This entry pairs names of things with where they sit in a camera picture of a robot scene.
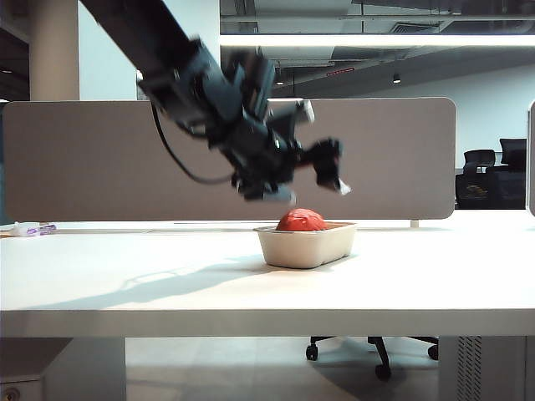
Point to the black wheeled chair base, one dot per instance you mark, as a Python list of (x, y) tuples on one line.
[(380, 351)]

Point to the white ceiling light strip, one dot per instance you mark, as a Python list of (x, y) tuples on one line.
[(376, 40)]

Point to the orange fruit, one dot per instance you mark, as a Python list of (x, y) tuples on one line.
[(301, 220)]

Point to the black mesh office chair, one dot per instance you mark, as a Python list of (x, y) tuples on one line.
[(513, 152), (478, 160)]

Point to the purple and white small packet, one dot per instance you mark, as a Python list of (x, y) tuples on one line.
[(37, 229)]

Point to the narrow grey desk divider panel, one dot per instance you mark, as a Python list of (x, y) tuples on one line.
[(531, 158)]

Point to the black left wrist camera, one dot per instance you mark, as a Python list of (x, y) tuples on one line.
[(257, 83)]

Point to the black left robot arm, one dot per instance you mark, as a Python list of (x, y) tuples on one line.
[(146, 37)]

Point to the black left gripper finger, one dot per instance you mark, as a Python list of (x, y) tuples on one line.
[(292, 113), (328, 160)]

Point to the beige paper lunchbox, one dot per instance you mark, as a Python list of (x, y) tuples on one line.
[(305, 250)]

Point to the black ceiling spot lamp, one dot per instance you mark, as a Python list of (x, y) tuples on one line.
[(396, 77)]

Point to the white vented table leg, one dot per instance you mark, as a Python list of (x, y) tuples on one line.
[(485, 367)]

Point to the red illuminated ceiling sign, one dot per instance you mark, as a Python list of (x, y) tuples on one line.
[(340, 72)]

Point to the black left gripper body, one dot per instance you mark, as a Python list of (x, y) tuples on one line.
[(259, 163)]

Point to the wide grey desk divider panel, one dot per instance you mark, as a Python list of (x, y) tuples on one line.
[(104, 167)]

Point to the beige building pillar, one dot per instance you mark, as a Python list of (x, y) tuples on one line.
[(54, 50)]

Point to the black background desk cabinet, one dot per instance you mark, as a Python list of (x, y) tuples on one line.
[(489, 190)]

